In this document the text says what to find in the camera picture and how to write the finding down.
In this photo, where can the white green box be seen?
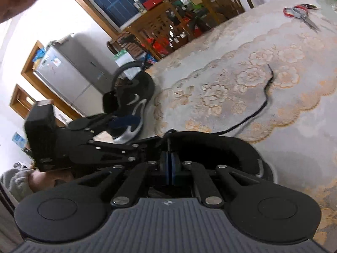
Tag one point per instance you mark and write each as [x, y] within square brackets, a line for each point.
[122, 58]

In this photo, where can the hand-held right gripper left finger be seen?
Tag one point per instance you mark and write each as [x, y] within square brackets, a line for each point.
[165, 167]

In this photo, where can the blue printed packet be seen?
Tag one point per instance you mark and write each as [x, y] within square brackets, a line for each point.
[151, 58]

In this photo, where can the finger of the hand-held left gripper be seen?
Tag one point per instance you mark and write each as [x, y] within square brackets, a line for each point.
[118, 152]
[87, 123]

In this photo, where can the grey refrigerator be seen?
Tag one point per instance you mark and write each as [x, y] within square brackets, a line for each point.
[71, 76]

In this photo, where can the dark window wooden frame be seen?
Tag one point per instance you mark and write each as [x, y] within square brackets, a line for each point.
[118, 0]

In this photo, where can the lattice-back wooden chair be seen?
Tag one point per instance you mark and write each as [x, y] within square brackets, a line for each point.
[123, 40]

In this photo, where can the black silver sneaker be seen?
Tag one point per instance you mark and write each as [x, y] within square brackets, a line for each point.
[142, 84]
[210, 147]

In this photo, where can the person's left hand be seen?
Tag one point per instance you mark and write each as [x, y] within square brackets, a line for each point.
[44, 180]

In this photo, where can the beige lace tablecloth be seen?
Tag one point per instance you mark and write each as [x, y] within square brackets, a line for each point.
[289, 137]

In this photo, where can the black shoelace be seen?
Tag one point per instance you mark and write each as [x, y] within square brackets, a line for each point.
[258, 109]

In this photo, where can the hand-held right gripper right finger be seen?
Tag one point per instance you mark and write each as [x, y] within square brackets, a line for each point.
[174, 167]

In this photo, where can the flat red box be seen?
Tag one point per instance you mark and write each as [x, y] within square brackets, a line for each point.
[152, 1]

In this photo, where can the person's left forearm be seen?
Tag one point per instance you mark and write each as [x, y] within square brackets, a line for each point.
[15, 181]

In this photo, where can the black bicycle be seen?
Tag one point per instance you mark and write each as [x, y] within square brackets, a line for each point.
[117, 72]

